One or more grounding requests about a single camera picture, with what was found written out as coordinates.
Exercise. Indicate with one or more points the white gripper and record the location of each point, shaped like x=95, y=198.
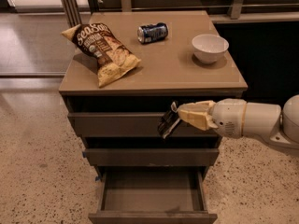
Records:
x=228, y=117

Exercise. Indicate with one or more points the black rxbar chocolate bar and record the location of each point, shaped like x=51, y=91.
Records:
x=169, y=121

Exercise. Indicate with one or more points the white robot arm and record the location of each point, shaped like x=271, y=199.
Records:
x=272, y=125

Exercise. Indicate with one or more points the grey drawer cabinet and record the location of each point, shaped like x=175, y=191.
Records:
x=168, y=72

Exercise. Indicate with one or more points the grey middle drawer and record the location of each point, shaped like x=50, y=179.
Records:
x=151, y=157

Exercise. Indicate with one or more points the grey open bottom drawer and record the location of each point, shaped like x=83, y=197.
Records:
x=152, y=196

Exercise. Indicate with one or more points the grey top drawer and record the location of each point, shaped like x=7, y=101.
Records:
x=92, y=124

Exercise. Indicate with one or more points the white ceramic bowl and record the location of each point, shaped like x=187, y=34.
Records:
x=209, y=48

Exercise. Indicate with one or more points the blue soda can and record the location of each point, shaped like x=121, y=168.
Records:
x=152, y=33

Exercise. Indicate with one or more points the brown sea salt chips bag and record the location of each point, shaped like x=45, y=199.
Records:
x=114, y=60

